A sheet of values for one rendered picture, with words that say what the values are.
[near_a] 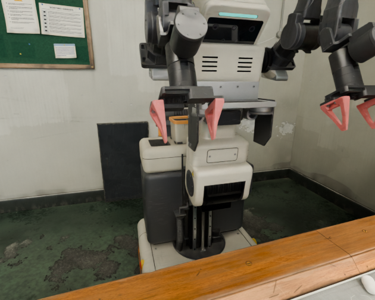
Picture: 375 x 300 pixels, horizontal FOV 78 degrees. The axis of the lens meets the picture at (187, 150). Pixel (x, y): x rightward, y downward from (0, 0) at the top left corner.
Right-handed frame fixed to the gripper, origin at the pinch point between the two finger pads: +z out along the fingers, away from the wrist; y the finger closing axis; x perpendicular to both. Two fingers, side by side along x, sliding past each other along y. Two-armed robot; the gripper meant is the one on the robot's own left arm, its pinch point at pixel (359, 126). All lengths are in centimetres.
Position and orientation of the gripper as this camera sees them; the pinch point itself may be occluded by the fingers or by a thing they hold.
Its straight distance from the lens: 70.3
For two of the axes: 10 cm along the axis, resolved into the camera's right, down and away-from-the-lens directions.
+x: -2.4, 1.9, 9.5
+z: 1.2, 9.8, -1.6
